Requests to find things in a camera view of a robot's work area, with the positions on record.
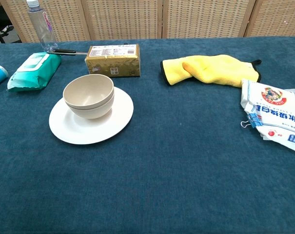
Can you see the clear plastic water bottle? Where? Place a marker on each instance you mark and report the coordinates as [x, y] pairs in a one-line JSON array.
[[42, 26]]

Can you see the beige plastic bowl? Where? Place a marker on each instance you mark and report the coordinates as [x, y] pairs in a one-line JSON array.
[[91, 113], [88, 90]]

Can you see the gold tissue pack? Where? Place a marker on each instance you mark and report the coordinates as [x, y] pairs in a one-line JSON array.
[[113, 63]]

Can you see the white round plate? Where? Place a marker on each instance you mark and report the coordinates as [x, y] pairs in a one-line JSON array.
[[88, 132]]

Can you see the blue binder clip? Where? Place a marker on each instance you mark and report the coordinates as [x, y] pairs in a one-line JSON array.
[[255, 120]]

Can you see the green wet wipes pack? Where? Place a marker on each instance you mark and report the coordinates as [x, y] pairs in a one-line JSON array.
[[32, 73]]

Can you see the wicker folding screen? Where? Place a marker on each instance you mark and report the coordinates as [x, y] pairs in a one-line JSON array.
[[125, 19]]

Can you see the white sugar bag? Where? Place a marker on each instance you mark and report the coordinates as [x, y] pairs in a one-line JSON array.
[[276, 114]]

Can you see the yellow microfibre cloth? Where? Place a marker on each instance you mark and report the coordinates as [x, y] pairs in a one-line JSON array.
[[210, 70]]

